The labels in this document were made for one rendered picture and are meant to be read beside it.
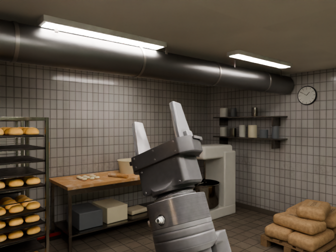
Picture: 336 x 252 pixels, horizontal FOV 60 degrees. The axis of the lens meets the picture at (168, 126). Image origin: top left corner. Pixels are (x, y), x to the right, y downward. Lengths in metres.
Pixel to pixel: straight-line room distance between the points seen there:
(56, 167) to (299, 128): 4.08
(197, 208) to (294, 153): 5.19
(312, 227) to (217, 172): 2.09
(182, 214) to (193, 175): 0.06
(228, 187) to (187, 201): 5.33
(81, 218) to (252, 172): 3.36
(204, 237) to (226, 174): 5.22
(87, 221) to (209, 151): 2.33
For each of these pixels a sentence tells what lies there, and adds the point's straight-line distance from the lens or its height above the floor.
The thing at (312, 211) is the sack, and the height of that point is 0.57.
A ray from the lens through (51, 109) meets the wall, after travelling 4.84.
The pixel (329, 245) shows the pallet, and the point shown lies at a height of 0.14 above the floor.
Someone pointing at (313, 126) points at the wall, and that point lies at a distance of 5.40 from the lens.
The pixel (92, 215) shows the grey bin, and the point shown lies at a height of 0.41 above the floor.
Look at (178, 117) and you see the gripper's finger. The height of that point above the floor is 1.75.
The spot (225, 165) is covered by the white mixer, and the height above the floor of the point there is 0.94.
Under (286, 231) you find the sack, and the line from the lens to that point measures 4.42.
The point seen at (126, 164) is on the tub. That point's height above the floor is 1.05.
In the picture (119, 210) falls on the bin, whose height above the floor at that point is 0.40.
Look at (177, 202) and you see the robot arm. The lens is 0.40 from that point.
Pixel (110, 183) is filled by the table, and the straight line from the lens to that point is 4.35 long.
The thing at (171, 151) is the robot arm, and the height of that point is 1.70.
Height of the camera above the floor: 1.74
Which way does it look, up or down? 1 degrees down
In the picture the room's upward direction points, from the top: straight up
